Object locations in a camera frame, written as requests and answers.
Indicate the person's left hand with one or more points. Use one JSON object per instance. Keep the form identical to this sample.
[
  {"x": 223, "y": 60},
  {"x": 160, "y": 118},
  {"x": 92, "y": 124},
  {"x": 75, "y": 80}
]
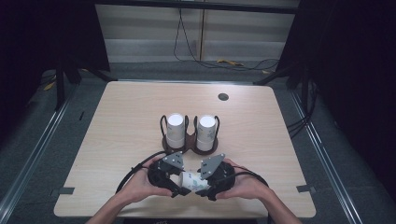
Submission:
[{"x": 140, "y": 183}]

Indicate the round grey table grommet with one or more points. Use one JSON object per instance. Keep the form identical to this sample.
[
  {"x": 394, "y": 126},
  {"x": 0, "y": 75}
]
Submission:
[{"x": 223, "y": 96}]

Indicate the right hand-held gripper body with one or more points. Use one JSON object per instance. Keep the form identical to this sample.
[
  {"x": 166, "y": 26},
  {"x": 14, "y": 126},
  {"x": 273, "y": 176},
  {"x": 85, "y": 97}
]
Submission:
[{"x": 222, "y": 177}]

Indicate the dark brown double cup holder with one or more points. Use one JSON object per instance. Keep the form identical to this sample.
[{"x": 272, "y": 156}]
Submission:
[{"x": 189, "y": 146}]

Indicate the metal floor rail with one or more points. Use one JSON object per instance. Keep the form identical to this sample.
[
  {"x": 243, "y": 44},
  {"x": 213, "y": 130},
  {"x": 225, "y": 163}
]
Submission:
[
  {"x": 34, "y": 154},
  {"x": 323, "y": 155}
]

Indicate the black curtain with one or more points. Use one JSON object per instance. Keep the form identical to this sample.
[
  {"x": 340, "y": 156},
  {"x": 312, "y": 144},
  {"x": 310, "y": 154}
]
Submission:
[
  {"x": 358, "y": 77},
  {"x": 31, "y": 46}
]

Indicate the person's right hand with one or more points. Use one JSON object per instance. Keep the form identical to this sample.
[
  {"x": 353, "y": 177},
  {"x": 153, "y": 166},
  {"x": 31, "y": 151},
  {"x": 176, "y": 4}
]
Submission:
[{"x": 246, "y": 185}]

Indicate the black metal stand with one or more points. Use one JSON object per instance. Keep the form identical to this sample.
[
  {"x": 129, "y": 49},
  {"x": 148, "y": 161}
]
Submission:
[{"x": 59, "y": 87}]

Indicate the single printed white paper cup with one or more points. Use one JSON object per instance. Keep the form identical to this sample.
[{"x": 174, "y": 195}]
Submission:
[{"x": 193, "y": 181}]

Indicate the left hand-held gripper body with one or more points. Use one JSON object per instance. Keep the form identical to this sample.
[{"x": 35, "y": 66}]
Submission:
[{"x": 160, "y": 174}]

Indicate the grey tape strip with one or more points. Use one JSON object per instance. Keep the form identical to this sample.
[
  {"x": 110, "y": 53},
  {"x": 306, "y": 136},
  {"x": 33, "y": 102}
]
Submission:
[
  {"x": 66, "y": 190},
  {"x": 305, "y": 188}
]

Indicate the yellow scrap on floor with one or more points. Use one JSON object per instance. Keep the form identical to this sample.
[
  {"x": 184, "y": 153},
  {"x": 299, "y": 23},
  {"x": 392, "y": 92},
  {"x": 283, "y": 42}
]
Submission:
[
  {"x": 49, "y": 86},
  {"x": 229, "y": 62}
]

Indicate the stack of white paper cups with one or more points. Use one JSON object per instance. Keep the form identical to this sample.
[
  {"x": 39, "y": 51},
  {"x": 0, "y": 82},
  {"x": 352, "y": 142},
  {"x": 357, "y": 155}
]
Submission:
[
  {"x": 206, "y": 133},
  {"x": 175, "y": 130}
]

